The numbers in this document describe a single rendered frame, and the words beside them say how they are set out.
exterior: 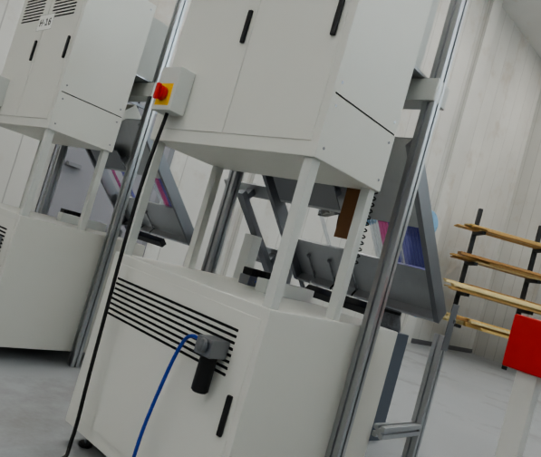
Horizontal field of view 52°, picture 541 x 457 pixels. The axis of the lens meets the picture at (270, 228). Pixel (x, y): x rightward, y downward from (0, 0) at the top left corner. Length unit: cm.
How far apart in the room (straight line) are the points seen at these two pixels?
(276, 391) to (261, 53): 91
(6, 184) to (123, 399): 349
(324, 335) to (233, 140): 59
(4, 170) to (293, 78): 376
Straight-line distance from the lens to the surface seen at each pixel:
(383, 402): 295
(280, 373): 142
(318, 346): 151
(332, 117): 138
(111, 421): 175
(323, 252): 229
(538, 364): 180
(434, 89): 173
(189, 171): 579
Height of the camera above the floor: 74
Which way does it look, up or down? 3 degrees up
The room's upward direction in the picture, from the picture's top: 16 degrees clockwise
